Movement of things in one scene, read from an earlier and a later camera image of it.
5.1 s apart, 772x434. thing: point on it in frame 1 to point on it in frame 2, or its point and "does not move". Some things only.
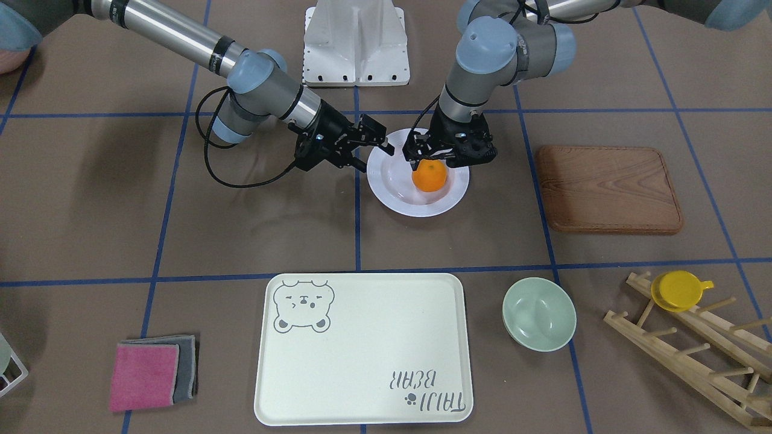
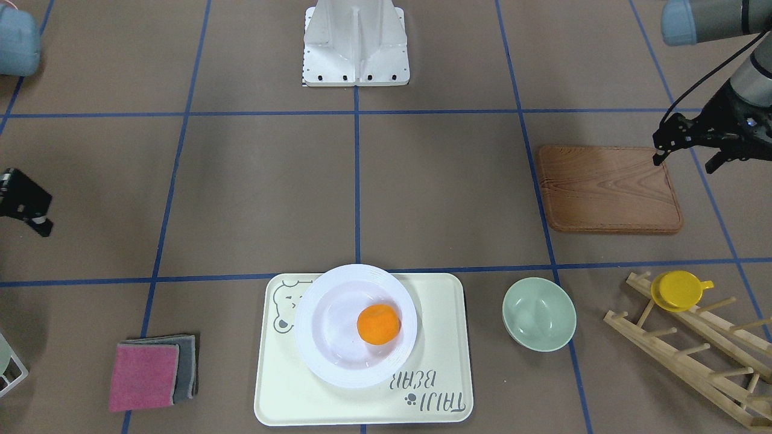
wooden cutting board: [609, 190] does not move
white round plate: [391, 179] to [326, 320]
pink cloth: [144, 376] does not move
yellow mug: [678, 290] does not move
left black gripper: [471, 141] to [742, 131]
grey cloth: [187, 381] does not move
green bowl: [539, 314] does not move
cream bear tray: [370, 348] does not move
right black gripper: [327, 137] to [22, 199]
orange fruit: [430, 175] to [378, 324]
